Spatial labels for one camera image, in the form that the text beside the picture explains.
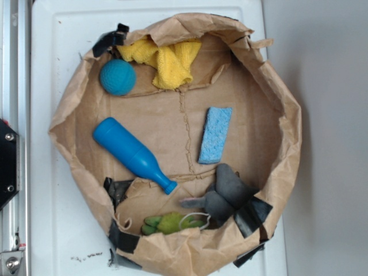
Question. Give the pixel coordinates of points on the green plush toy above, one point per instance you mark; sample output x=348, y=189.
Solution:
x=170, y=223

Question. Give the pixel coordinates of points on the brown paper bag bin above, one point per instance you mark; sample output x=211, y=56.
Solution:
x=263, y=143

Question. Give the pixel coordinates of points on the black tape inner left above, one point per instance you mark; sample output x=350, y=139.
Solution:
x=116, y=190

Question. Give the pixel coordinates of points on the grey plush toy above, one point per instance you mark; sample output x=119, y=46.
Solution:
x=224, y=197

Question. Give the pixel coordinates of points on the yellow microfiber cloth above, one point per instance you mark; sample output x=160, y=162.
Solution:
x=172, y=62

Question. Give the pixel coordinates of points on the light blue sponge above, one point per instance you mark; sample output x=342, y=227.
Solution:
x=215, y=135

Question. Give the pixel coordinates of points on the black mounting plate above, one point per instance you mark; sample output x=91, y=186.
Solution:
x=7, y=164

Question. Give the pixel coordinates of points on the blue textured ball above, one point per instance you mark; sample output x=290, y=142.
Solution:
x=117, y=77

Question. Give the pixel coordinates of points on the aluminium frame rail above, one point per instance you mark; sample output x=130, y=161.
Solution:
x=15, y=130

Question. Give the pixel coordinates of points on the black tape bottom left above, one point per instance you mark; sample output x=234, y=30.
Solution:
x=123, y=241

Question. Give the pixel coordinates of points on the blue plastic bottle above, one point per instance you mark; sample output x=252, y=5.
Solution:
x=132, y=153

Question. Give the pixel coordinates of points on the black tape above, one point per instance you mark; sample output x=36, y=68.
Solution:
x=116, y=190
x=241, y=260
x=110, y=39
x=251, y=216
x=123, y=241

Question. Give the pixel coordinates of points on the black tape top left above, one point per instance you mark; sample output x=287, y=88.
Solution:
x=110, y=39

